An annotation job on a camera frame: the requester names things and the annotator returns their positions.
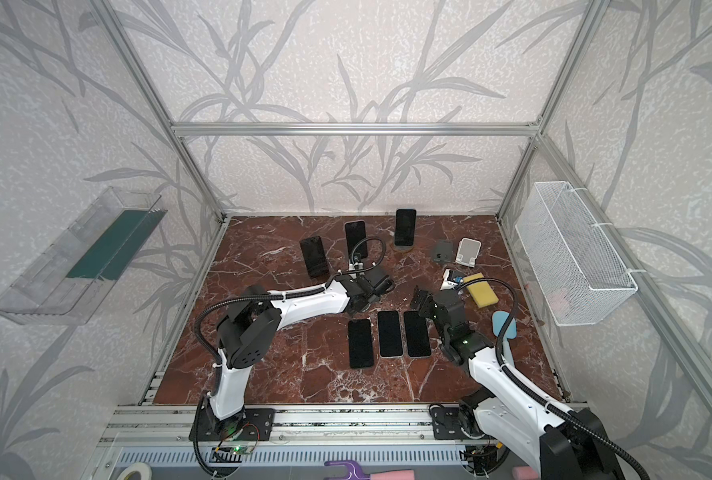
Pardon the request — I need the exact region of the white wire mesh basket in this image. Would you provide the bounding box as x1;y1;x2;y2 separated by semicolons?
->
516;181;638;327

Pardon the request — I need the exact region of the white-edged phone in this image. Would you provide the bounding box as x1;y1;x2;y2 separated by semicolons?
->
377;311;404;358

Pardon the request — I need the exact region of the light blue sponge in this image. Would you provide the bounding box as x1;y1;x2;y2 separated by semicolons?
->
491;310;518;367

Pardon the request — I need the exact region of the teal phone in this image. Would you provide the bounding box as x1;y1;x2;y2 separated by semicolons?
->
404;311;431;358

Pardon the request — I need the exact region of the dark phone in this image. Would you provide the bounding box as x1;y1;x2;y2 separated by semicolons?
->
394;209;417;248

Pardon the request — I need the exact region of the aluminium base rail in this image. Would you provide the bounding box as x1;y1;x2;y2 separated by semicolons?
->
98;404;504;468

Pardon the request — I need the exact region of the clear acrylic wall shelf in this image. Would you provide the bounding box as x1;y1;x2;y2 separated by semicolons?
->
0;187;167;326

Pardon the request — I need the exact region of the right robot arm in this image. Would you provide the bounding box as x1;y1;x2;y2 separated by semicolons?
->
411;287;649;479

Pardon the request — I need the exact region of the yellow sponge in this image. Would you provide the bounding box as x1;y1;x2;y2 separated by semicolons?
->
463;273;499;308

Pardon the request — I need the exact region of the purple pink scoop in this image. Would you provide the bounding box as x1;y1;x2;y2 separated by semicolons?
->
511;466;540;480

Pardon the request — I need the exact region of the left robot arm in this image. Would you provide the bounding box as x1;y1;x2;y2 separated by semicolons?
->
189;266;395;443

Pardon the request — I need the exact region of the pink-edged phone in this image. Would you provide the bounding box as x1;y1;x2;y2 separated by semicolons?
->
344;220;368;260

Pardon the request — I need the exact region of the white tape roll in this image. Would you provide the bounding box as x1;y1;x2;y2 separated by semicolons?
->
117;462;153;480

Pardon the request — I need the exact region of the grey round phone stand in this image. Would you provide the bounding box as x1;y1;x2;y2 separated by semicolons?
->
431;240;456;264

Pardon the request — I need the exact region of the white folding phone stand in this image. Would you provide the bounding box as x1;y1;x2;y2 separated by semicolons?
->
455;238;481;267

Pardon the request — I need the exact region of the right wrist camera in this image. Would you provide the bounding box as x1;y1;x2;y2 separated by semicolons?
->
440;269;465;290

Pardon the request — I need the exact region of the black phone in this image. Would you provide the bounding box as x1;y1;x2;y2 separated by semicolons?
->
300;236;329;279
348;319;375;369

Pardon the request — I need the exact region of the purple plastic tool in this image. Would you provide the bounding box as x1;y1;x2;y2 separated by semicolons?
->
324;460;416;480

